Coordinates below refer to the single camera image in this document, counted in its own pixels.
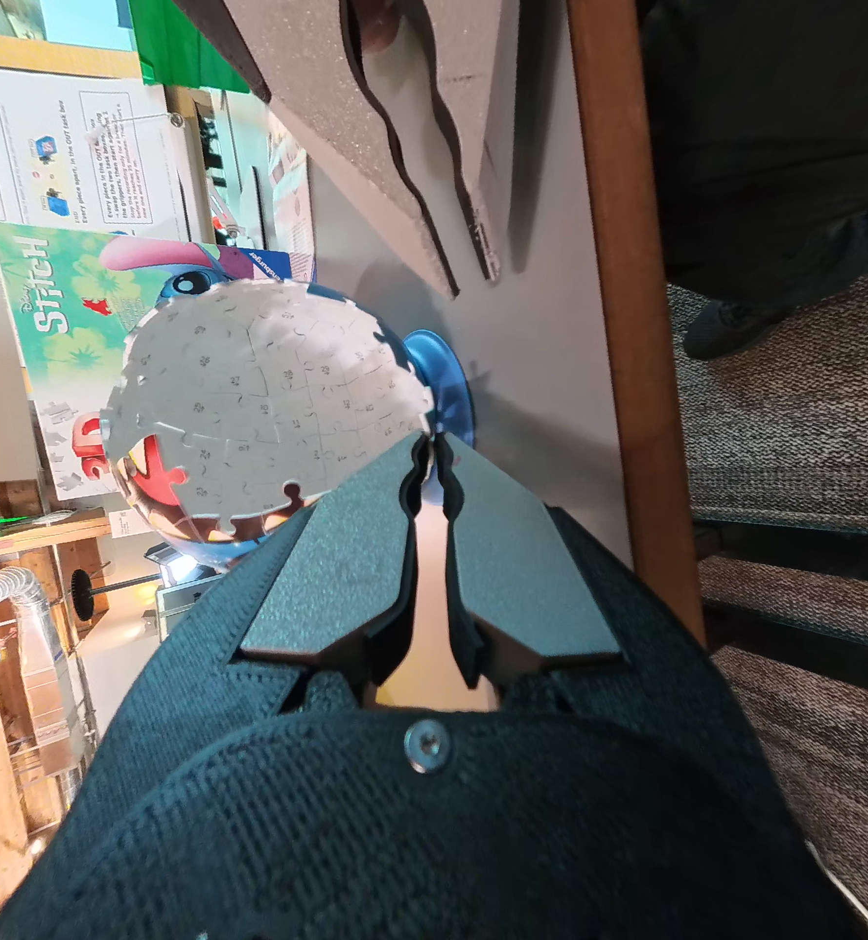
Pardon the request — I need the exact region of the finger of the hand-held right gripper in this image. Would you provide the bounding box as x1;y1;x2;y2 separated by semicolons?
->
416;0;521;282
223;0;463;301

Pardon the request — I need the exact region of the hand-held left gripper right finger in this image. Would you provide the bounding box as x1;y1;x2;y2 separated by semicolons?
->
436;433;623;689

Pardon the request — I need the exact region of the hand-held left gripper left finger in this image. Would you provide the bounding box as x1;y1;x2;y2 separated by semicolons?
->
240;432;433;685

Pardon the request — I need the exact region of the blue and white puzzle ball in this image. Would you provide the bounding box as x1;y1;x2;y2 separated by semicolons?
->
99;279;436;572

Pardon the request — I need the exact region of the colourful puzzle box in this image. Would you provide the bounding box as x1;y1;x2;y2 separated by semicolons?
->
0;220;317;502

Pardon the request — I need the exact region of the green board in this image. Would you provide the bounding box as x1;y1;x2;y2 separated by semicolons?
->
127;0;253;94

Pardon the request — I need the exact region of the white instruction sheet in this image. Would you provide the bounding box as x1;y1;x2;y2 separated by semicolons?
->
0;65;211;230

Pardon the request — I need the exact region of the blue round stand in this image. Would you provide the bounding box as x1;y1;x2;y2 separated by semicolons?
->
402;329;473;449

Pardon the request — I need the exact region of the black round-base stand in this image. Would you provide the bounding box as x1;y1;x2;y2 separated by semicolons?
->
70;569;164;621

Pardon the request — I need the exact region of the person's black clothing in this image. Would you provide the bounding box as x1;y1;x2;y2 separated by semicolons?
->
638;0;868;298

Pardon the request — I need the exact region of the person's black shoe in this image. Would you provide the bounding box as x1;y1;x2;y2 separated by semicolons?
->
682;297;798;361

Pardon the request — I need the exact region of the silver ventilation duct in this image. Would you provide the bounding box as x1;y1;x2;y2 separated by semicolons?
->
0;565;90;783

